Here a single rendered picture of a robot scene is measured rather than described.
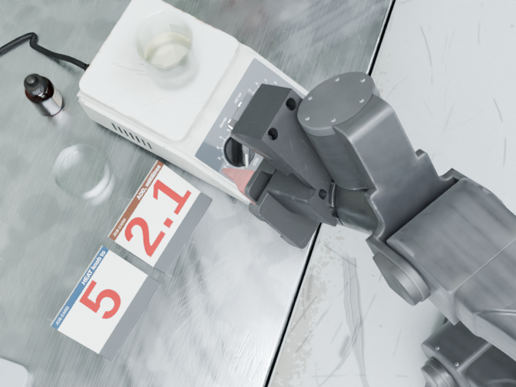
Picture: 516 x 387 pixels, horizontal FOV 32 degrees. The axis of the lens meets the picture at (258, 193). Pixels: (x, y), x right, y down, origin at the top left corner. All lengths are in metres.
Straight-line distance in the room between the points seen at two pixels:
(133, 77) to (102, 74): 0.03
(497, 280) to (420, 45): 0.45
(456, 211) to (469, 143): 0.36
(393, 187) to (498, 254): 0.08
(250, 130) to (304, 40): 0.36
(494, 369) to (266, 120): 0.26
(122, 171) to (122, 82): 0.11
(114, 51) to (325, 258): 0.29
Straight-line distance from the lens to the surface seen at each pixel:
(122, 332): 0.90
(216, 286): 0.90
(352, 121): 0.58
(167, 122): 0.85
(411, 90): 0.95
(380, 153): 0.58
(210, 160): 0.87
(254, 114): 0.63
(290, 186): 0.67
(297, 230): 0.72
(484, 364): 0.73
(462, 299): 0.57
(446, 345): 0.75
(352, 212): 0.65
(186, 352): 0.89
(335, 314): 0.89
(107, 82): 0.88
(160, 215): 0.90
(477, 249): 0.57
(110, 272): 0.89
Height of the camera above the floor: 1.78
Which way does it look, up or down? 75 degrees down
